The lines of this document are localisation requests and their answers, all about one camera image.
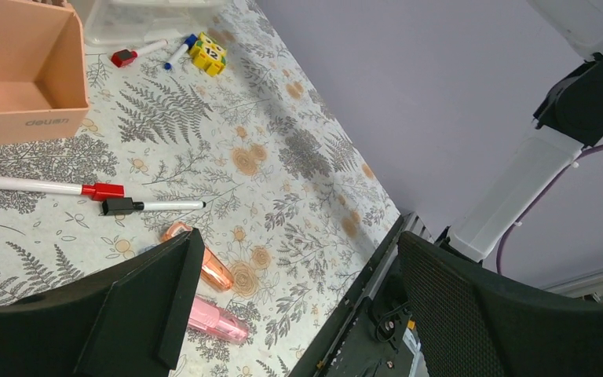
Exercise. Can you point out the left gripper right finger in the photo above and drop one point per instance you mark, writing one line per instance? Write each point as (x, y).
(474, 322)

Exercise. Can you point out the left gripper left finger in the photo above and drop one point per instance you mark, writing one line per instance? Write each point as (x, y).
(126, 320)

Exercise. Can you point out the pink highlighter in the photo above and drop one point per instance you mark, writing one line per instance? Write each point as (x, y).
(215, 321)

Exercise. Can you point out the white plastic drawer unit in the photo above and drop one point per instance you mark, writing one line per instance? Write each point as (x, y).
(132, 22)

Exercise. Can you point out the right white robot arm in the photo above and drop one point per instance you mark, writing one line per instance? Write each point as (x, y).
(569, 121)

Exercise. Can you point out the floral patterned desk mat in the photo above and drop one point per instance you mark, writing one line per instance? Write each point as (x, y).
(292, 208)

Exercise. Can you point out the orange highlighter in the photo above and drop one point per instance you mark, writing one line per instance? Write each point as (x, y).
(213, 272)

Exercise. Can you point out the black cap white marker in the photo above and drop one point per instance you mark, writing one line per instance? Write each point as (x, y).
(126, 205)

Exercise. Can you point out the orange plastic file organizer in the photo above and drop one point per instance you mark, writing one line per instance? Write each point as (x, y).
(43, 86)

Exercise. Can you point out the red cap marker near drawers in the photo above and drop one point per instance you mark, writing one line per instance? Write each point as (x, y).
(126, 57)

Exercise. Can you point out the yellow owl eraser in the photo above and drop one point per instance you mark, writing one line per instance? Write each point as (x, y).
(207, 55)

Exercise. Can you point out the blue cap whiteboard marker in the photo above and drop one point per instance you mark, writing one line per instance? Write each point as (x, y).
(184, 47)

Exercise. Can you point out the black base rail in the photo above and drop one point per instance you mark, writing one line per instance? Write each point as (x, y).
(367, 334)

